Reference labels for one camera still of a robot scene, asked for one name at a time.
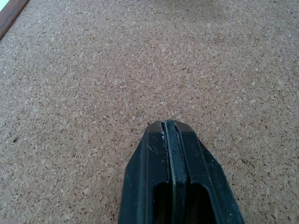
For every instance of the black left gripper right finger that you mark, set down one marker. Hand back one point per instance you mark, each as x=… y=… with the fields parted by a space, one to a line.
x=203 y=170

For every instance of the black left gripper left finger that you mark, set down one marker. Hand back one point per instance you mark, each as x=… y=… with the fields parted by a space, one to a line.
x=144 y=168

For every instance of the cork board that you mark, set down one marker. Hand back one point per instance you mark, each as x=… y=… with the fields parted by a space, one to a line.
x=93 y=81

